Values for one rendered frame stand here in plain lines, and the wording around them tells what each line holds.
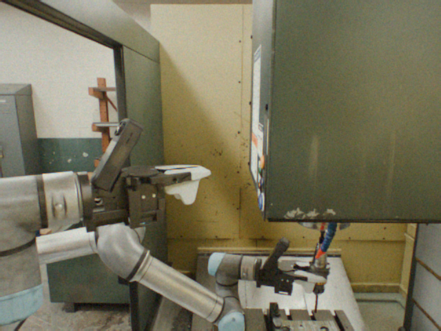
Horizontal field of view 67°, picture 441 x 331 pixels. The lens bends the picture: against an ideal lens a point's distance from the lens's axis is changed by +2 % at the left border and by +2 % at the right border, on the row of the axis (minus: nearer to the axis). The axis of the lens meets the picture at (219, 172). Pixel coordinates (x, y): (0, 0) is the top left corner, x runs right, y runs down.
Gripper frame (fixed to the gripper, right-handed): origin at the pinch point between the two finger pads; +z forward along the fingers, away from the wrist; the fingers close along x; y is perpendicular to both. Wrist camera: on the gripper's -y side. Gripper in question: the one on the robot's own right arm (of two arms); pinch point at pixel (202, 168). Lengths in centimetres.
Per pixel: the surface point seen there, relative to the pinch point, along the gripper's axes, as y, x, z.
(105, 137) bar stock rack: 48, -475, 68
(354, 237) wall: 72, -76, 140
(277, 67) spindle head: -16.9, 3.4, 12.7
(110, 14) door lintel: -37, -65, 0
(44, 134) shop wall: 44, -534, -10
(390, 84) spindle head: -14.1, 13.2, 29.2
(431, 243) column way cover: 37, -8, 90
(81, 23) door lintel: -30, -45, -11
